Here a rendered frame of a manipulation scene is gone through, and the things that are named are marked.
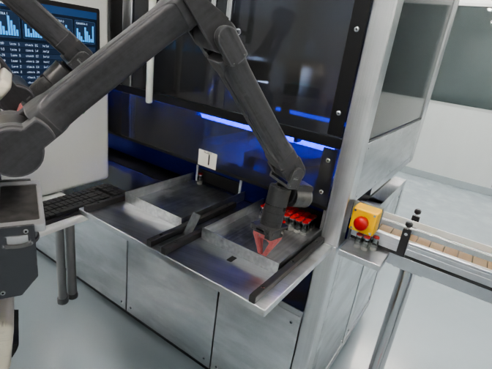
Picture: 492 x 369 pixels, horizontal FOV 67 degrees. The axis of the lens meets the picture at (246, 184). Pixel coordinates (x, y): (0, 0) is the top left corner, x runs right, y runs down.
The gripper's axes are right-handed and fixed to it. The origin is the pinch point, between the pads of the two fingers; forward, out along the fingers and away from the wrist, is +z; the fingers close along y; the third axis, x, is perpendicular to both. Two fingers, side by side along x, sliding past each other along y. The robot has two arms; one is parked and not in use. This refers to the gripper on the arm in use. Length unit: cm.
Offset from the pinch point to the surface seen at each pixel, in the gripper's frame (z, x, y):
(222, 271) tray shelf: 4.7, 5.1, -9.1
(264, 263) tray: 1.2, -1.7, -0.7
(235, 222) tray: 0.1, 19.3, 15.4
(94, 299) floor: 86, 111, 43
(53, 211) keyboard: 12, 71, -14
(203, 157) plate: -15, 43, 23
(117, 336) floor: 87, 79, 34
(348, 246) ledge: -2.8, -14.5, 29.2
